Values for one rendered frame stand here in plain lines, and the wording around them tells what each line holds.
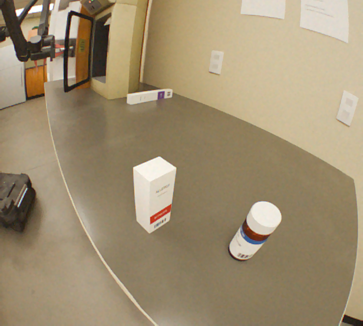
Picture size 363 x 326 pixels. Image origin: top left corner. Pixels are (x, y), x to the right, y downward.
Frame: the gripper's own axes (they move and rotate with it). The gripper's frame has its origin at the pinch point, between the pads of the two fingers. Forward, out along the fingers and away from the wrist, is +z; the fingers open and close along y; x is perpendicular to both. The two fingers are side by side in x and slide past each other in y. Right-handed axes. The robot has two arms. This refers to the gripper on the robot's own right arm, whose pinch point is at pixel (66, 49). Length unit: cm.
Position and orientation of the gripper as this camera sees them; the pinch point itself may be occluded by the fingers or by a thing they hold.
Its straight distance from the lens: 97.4
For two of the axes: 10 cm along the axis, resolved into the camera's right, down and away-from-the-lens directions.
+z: 7.3, -2.5, 6.4
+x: -6.8, -4.2, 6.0
